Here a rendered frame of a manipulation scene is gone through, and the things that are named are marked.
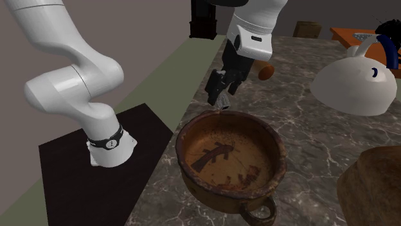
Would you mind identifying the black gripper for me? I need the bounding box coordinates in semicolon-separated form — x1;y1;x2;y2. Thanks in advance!
204;39;256;110

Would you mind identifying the orange cup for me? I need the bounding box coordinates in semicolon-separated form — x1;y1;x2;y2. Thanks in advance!
250;58;276;82

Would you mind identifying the dark wooden cabinet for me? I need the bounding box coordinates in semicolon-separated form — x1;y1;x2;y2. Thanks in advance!
189;0;218;41

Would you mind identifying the brown box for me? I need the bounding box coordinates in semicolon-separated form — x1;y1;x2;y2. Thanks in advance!
292;20;323;40

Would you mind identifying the orange table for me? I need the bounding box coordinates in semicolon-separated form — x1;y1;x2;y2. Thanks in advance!
329;27;401;80

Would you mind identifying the black robot stand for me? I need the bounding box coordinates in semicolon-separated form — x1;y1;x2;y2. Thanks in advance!
38;103;174;226

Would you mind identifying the black spiky plant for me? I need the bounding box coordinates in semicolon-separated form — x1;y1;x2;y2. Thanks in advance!
373;18;401;51

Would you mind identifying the brown bread loaf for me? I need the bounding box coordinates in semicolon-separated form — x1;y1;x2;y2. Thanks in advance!
336;144;401;226

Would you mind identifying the brown bowl with handle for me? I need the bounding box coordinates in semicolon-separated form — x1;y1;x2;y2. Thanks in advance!
174;109;288;226

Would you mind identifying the white kettle with blue handle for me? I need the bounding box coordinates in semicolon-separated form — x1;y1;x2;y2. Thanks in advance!
309;33;400;117

